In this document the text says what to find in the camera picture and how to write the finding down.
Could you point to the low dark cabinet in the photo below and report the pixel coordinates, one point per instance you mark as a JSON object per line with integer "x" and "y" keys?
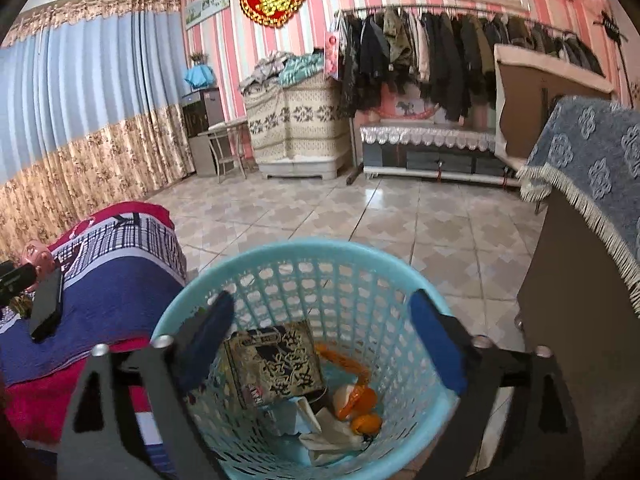
{"x": 425, "y": 162}

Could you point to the row of hanging dark clothes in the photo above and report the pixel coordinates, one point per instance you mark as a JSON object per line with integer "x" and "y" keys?
{"x": 440, "y": 60}

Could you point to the blue cloth bundle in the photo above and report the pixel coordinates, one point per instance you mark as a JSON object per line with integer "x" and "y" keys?
{"x": 200, "y": 77}

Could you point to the grey clothes pile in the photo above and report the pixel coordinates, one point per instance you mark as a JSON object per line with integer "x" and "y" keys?
{"x": 265, "y": 70}

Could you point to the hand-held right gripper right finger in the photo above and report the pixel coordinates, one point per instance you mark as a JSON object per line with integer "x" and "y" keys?
{"x": 440, "y": 350}

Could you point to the blue fringed cloth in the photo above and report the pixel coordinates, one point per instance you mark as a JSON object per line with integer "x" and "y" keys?
{"x": 590, "y": 160}

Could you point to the pink hanging bag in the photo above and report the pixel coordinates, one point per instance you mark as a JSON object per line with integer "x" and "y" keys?
{"x": 332, "y": 55}

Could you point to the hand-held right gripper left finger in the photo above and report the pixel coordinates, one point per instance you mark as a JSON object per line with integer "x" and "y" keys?
{"x": 202, "y": 357}

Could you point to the black wall ornament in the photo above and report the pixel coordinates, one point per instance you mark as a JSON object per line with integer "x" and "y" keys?
{"x": 612, "y": 25}

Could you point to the white lace cloth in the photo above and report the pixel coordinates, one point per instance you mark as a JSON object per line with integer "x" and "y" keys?
{"x": 425, "y": 135}

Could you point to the brown wooden cabinet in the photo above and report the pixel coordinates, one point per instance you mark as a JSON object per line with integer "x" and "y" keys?
{"x": 575, "y": 335}

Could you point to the orange tangerine peel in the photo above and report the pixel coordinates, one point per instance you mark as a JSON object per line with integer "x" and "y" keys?
{"x": 367, "y": 424}
{"x": 357, "y": 402}

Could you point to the beige cloth piece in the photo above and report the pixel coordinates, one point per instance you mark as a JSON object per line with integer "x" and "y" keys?
{"x": 330, "y": 432}

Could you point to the small potted plant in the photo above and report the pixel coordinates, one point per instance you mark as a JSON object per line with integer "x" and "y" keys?
{"x": 198, "y": 59}

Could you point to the black flat case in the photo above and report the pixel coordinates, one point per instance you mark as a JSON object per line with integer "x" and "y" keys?
{"x": 47, "y": 305}

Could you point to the metal clothes rail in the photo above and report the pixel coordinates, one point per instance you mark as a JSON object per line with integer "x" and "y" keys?
{"x": 425, "y": 7}

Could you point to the water dispenser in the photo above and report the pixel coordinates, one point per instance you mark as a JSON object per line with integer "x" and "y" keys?
{"x": 200, "y": 110}

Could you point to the teal folded cloth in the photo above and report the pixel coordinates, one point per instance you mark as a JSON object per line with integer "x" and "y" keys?
{"x": 300, "y": 67}

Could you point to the orange cloth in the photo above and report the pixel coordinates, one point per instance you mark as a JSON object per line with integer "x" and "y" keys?
{"x": 345, "y": 360}

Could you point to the beige wooden board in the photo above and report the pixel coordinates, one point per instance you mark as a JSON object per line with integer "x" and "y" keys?
{"x": 540, "y": 105}

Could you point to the gold black patterned packet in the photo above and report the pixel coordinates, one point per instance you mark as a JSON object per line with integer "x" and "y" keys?
{"x": 280, "y": 360}

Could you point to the striped bed blanket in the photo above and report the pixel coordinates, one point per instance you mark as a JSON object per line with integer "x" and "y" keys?
{"x": 115, "y": 280}

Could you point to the patterned cloth covered cabinet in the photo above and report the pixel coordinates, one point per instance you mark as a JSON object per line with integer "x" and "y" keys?
{"x": 295, "y": 115}

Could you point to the light blue plastic basket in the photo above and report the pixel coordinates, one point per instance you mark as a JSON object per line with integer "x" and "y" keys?
{"x": 310, "y": 255}

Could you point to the blue and floral curtain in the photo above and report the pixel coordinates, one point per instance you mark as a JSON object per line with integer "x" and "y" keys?
{"x": 90, "y": 110}

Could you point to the landscape wall picture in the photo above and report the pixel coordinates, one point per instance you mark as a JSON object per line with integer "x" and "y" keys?
{"x": 207, "y": 5}

